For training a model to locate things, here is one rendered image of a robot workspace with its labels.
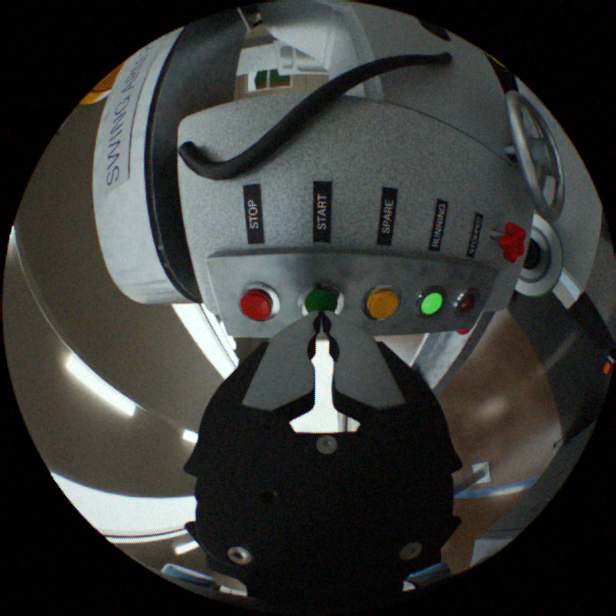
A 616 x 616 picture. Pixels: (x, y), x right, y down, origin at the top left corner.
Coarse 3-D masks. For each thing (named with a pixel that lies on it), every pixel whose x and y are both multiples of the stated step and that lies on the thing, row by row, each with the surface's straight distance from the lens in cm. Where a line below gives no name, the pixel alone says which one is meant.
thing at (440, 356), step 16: (480, 320) 40; (432, 336) 53; (448, 336) 52; (464, 336) 48; (480, 336) 45; (416, 352) 56; (432, 352) 57; (448, 352) 52; (464, 352) 45; (416, 368) 61; (432, 368) 57; (448, 368) 46; (432, 384) 51
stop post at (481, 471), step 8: (480, 464) 202; (488, 464) 197; (480, 472) 198; (488, 472) 199; (464, 480) 188; (472, 480) 192; (480, 480) 208; (488, 480) 202; (456, 488) 180; (464, 488) 187
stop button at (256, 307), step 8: (248, 296) 14; (256, 296) 14; (264, 296) 14; (248, 304) 14; (256, 304) 14; (264, 304) 14; (272, 304) 14; (248, 312) 15; (256, 312) 14; (264, 312) 14
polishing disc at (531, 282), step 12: (540, 228) 60; (552, 228) 60; (540, 240) 60; (552, 240) 58; (552, 252) 58; (540, 264) 59; (552, 264) 58; (528, 276) 60; (540, 276) 59; (552, 276) 57; (516, 288) 62; (528, 288) 60; (540, 288) 58
